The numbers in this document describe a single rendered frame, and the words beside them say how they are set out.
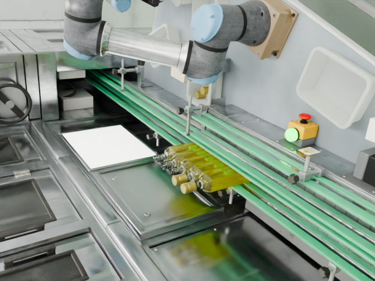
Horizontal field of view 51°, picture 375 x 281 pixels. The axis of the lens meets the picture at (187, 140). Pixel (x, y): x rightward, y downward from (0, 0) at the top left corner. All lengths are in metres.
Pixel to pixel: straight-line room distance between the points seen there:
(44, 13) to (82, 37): 3.68
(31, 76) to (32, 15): 2.83
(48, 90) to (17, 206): 0.83
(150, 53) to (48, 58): 0.95
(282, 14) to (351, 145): 0.47
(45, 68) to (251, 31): 1.20
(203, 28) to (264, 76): 0.37
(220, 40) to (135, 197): 0.64
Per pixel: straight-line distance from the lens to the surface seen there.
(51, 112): 2.27
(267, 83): 1.52
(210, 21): 1.26
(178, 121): 1.76
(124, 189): 1.55
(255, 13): 1.37
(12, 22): 4.95
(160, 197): 1.50
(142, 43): 1.34
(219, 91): 1.69
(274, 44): 1.42
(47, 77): 2.21
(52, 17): 5.04
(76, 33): 1.34
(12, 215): 1.54
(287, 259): 1.36
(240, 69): 1.63
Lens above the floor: 1.80
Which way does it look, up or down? 31 degrees down
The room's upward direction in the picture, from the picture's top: 101 degrees counter-clockwise
